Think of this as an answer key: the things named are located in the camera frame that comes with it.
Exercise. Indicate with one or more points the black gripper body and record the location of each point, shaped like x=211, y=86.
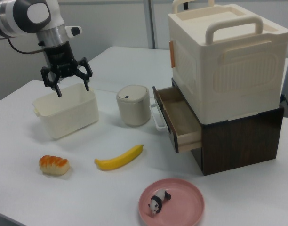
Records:
x=60, y=58

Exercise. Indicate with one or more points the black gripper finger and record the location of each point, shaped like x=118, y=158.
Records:
x=50, y=81
x=86, y=69

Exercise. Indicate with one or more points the cream plastic box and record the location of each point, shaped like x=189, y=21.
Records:
x=68, y=117

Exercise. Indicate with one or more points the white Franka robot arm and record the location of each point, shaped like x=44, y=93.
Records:
x=21, y=18

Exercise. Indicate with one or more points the copper storage box latch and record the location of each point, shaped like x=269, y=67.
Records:
x=171, y=54

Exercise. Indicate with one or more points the cream lidded trash can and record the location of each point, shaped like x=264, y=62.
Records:
x=133, y=110

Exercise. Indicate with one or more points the orange glazed bread loaf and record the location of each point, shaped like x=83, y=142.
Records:
x=54, y=164

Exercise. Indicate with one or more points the yellow banana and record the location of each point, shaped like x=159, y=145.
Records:
x=120, y=159

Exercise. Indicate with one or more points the open wooden drawer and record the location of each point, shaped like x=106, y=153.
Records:
x=181, y=122

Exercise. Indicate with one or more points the black white panda figurine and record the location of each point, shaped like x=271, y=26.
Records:
x=158, y=200

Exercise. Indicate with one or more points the pink round plate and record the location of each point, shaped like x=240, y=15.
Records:
x=181, y=209

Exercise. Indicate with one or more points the dark brown wooden cabinet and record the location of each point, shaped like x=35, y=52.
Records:
x=240, y=143

